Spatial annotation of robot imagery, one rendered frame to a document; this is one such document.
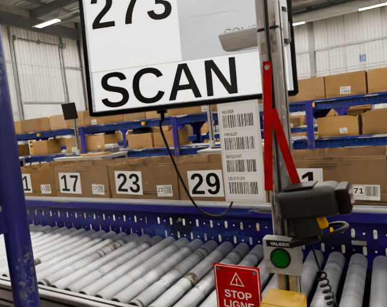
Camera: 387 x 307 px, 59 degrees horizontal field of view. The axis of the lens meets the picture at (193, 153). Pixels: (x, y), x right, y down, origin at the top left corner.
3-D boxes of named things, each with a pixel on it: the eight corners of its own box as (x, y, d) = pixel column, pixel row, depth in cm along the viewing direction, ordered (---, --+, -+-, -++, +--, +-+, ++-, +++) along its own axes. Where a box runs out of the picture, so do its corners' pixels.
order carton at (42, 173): (12, 197, 207) (8, 169, 205) (53, 186, 232) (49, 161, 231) (57, 198, 188) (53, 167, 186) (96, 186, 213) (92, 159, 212)
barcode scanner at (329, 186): (359, 248, 53) (345, 182, 53) (284, 251, 59) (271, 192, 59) (362, 234, 59) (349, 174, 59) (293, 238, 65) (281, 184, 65)
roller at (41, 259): (3, 292, 121) (-5, 282, 123) (108, 240, 166) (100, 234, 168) (6, 281, 119) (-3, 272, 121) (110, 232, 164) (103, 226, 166)
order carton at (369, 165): (269, 204, 129) (265, 159, 127) (288, 187, 154) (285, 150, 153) (390, 208, 109) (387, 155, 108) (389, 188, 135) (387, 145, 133)
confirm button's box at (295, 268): (263, 273, 65) (260, 239, 65) (268, 267, 68) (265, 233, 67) (300, 278, 62) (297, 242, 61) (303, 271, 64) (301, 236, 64)
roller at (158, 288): (132, 302, 91) (140, 320, 91) (216, 236, 136) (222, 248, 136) (120, 306, 94) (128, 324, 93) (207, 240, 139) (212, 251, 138)
